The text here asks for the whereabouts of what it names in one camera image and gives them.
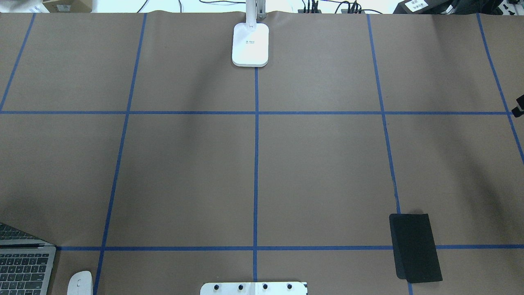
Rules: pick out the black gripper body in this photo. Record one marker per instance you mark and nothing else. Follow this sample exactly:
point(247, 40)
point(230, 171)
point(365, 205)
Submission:
point(520, 105)

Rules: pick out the black mouse pad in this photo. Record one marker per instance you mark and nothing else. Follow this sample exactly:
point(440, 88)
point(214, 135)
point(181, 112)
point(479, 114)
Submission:
point(414, 250)

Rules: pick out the white computer mouse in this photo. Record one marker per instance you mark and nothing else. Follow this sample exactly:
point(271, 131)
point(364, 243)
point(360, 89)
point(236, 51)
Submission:
point(81, 283)

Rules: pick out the grey laptop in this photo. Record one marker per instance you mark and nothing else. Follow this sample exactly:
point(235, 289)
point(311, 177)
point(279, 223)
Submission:
point(26, 262)

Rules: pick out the white desk lamp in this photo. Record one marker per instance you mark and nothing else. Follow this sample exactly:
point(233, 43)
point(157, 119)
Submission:
point(250, 47)

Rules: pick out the cardboard box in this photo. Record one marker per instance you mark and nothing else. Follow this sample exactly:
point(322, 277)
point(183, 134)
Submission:
point(68, 6)

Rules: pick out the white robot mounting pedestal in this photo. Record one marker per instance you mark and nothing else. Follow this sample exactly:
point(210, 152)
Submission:
point(255, 288)

